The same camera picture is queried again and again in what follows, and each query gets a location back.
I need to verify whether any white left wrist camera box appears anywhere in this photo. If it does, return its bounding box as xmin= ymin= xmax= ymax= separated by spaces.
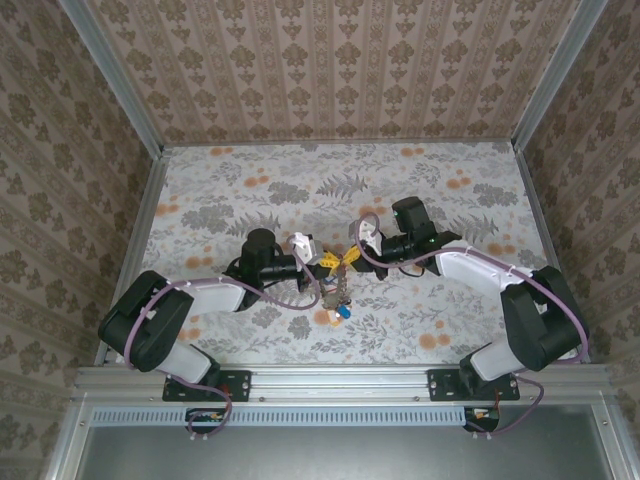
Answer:
xmin=287 ymin=230 xmax=327 ymax=265

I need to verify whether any aluminium table side rail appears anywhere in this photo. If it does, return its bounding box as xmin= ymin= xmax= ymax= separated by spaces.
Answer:
xmin=97 ymin=149 xmax=170 ymax=371
xmin=512 ymin=144 xmax=591 ymax=364

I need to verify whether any aluminium frame post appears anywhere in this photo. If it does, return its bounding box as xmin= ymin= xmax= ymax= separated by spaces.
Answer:
xmin=58 ymin=0 xmax=167 ymax=157
xmin=510 ymin=0 xmax=610 ymax=152

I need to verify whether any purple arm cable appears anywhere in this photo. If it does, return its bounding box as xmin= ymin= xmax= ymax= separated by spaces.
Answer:
xmin=349 ymin=212 xmax=591 ymax=444
xmin=124 ymin=249 xmax=324 ymax=444

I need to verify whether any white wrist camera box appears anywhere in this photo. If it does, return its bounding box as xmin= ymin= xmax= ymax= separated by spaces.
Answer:
xmin=287 ymin=230 xmax=327 ymax=265
xmin=348 ymin=217 xmax=385 ymax=247

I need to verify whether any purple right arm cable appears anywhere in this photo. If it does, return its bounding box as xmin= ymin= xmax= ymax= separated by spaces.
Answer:
xmin=349 ymin=212 xmax=591 ymax=444

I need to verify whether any aluminium table end rail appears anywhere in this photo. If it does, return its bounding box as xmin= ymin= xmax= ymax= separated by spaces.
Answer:
xmin=162 ymin=140 xmax=516 ymax=150

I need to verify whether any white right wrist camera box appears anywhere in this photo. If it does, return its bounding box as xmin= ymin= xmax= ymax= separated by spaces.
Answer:
xmin=348 ymin=217 xmax=385 ymax=247

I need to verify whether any black wiring connector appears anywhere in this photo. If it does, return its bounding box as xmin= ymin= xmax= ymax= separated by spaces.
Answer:
xmin=462 ymin=406 xmax=502 ymax=432
xmin=185 ymin=407 xmax=235 ymax=434

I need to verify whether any grey metal sheet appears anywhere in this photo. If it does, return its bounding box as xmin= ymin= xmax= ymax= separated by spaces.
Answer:
xmin=44 ymin=404 xmax=640 ymax=480

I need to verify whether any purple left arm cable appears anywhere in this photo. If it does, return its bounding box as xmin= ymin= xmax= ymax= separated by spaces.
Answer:
xmin=124 ymin=249 xmax=324 ymax=444

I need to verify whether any grey slotted cable duct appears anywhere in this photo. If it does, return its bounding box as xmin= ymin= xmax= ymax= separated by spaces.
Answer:
xmin=92 ymin=404 xmax=484 ymax=427

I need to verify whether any grey round keyring plate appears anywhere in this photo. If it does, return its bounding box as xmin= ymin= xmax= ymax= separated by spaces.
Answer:
xmin=321 ymin=262 xmax=352 ymax=310

